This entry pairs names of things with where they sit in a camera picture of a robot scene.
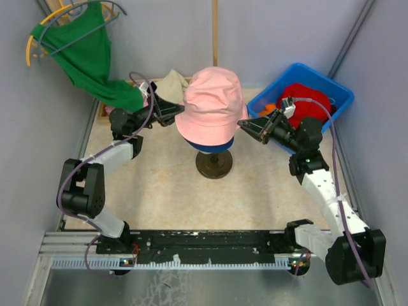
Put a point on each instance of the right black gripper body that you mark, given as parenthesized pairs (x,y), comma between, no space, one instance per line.
(282,133)

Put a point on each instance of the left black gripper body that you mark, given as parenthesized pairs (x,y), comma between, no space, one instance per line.
(139,116)

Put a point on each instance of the pink hat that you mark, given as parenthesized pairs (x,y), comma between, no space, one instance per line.
(213,104)

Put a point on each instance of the blue hat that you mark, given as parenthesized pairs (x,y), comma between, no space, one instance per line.
(213,148)

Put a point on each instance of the blue plastic bin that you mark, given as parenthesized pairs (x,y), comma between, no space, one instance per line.
(298,73)

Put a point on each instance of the cream mannequin head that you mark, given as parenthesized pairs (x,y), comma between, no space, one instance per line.
(214,165)

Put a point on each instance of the wooden clothes rack with tray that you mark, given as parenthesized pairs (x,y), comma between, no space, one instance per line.
(213,38)

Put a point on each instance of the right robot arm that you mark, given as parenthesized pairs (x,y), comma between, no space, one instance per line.
(338,210)

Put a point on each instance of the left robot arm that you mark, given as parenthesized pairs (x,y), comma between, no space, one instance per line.
(82,187)

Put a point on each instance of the orange hat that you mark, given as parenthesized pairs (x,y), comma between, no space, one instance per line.
(269,107)

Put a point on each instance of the beige cloth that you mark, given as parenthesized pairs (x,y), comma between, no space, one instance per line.
(172,87)

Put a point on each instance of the red hat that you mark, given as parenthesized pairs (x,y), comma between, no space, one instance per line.
(304,108)

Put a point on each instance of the green shirt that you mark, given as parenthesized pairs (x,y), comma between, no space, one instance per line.
(87,65)

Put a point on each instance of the grey hanger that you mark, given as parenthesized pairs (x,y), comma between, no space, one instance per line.
(68,27)

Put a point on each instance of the yellow hanger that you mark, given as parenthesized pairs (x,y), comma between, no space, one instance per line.
(38,48)

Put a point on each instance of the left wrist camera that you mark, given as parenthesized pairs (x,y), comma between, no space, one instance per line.
(147,89)

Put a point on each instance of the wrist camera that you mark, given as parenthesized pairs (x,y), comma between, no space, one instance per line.
(288,107)
(147,89)

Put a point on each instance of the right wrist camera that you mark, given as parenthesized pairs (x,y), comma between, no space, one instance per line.
(288,107)

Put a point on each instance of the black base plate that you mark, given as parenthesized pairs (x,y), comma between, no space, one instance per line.
(200,247)

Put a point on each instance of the aluminium rail frame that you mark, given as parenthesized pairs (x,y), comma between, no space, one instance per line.
(78,249)

